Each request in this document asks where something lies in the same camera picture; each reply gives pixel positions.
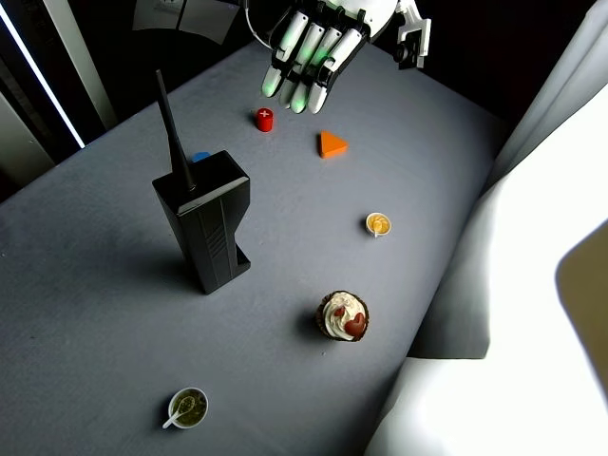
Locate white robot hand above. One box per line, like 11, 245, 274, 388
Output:
259, 0, 399, 115

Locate black radio with antenna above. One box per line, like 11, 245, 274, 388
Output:
151, 68, 252, 295

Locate orange triangle block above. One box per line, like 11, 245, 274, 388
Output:
316, 130, 350, 160

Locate red cylinder block white cross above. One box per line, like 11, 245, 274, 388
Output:
254, 107, 276, 133

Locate small white coffee cup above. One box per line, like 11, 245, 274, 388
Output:
364, 212, 392, 238

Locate grey table cloth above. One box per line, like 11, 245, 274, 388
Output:
0, 40, 507, 456

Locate toy cupcake with cream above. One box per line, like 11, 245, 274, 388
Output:
315, 290, 371, 343

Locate bright light strip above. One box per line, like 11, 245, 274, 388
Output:
0, 4, 86, 149

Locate white curtain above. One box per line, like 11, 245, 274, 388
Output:
363, 0, 608, 456

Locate small bowl of green soup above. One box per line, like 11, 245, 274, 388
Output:
167, 387, 210, 429

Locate white plastic spoon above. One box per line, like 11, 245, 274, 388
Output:
161, 396, 196, 430

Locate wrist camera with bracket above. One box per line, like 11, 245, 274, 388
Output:
392, 0, 432, 70

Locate thin white cable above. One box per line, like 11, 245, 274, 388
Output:
245, 0, 270, 48

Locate grey wall panel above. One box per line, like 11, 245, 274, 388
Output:
131, 0, 243, 47

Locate white post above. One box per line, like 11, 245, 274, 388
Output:
40, 0, 119, 129

